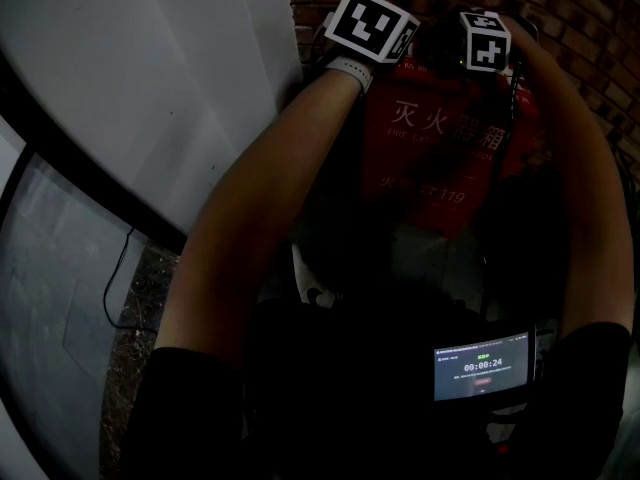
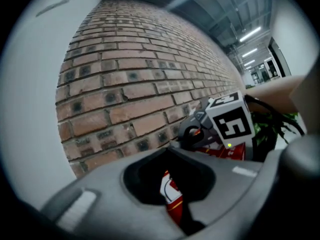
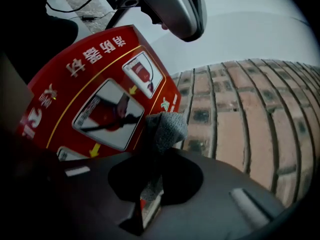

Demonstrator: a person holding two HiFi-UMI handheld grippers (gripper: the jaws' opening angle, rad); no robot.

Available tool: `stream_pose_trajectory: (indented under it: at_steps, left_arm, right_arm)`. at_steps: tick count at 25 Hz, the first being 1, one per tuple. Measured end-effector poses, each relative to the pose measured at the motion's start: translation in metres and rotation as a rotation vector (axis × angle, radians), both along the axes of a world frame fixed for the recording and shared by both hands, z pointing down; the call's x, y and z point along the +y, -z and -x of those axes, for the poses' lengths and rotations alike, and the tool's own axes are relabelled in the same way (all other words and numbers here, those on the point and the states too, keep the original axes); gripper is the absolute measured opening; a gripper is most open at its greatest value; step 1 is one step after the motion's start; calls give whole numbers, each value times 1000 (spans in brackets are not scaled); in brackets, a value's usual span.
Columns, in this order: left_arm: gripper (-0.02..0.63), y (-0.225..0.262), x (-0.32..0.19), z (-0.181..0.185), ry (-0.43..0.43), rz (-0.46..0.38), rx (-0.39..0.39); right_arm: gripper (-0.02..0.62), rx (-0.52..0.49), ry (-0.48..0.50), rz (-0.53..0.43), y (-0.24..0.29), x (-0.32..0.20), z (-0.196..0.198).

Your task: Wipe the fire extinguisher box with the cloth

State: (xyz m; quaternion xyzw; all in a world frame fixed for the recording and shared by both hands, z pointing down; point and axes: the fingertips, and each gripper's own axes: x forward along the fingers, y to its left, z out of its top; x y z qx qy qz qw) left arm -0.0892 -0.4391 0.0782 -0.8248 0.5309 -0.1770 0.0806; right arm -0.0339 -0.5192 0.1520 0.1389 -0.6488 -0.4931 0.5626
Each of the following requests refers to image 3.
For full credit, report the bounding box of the black mounting bracket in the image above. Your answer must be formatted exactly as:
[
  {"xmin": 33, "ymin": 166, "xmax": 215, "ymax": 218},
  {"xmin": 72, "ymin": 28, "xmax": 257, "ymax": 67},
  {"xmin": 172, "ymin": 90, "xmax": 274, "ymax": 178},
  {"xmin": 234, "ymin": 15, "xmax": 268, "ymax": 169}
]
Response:
[{"xmin": 103, "ymin": 0, "xmax": 141, "ymax": 31}]

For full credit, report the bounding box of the grey wiping cloth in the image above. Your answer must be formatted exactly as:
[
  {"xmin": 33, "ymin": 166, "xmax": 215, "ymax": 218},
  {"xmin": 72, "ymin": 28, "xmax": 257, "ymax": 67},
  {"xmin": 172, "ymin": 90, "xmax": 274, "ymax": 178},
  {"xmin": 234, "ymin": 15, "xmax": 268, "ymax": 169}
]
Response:
[{"xmin": 139, "ymin": 111, "xmax": 189, "ymax": 202}]

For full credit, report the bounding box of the person's black clothing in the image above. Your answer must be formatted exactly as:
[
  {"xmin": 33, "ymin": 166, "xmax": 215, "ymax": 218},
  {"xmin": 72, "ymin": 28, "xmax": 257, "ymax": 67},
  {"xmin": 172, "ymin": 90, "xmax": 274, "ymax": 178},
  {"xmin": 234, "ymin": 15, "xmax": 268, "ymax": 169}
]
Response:
[{"xmin": 0, "ymin": 0, "xmax": 80, "ymax": 85}]

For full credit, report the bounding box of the grey head-worn helmet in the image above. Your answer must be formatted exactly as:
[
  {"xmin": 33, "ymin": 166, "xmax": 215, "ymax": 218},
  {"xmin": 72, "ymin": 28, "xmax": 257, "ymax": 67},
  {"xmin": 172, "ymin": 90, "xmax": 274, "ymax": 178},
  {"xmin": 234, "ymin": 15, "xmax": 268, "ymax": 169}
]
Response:
[{"xmin": 136, "ymin": 0, "xmax": 208, "ymax": 43}]

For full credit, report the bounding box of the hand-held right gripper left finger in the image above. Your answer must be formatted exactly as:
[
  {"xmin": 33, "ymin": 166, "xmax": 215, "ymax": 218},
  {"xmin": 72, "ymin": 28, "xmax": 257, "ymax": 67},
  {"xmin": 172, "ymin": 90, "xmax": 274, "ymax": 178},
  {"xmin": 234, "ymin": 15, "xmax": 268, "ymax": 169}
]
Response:
[{"xmin": 14, "ymin": 151, "xmax": 151, "ymax": 240}]

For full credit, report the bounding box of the thin black floor cable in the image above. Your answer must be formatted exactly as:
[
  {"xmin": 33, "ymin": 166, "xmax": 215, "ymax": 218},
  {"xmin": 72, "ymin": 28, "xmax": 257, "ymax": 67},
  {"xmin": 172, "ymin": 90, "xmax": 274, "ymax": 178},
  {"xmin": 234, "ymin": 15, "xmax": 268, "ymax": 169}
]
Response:
[{"xmin": 46, "ymin": 0, "xmax": 118, "ymax": 20}]

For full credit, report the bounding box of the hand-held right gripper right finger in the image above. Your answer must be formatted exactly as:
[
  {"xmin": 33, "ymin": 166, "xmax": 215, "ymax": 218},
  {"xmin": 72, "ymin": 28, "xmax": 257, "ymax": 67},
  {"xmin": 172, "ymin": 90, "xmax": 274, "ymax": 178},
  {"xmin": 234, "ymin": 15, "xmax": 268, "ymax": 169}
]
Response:
[{"xmin": 144, "ymin": 148, "xmax": 286, "ymax": 240}]

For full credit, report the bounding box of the red fire extinguisher box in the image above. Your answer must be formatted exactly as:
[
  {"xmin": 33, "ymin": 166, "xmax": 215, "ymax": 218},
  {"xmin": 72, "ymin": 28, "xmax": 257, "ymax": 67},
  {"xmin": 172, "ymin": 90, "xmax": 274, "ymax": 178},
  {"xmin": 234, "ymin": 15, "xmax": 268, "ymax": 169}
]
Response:
[{"xmin": 16, "ymin": 25, "xmax": 182, "ymax": 215}]

